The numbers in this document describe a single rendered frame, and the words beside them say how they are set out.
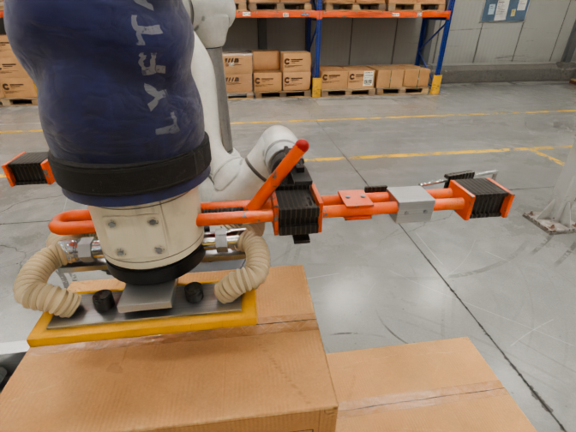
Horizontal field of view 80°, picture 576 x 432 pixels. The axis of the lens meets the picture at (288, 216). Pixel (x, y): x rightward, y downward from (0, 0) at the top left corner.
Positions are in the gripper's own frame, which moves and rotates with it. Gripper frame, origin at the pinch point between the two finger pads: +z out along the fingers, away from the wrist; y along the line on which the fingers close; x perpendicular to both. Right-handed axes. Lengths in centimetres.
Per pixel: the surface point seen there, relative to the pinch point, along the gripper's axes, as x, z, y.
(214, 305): 15.8, 11.2, 10.5
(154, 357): 29.7, 5.0, 28.8
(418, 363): -43, -14, 69
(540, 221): -234, -164, 119
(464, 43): -557, -841, 30
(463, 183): -31.2, -1.2, -2.5
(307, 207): -0.3, 4.0, -2.6
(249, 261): 9.7, 7.5, 4.9
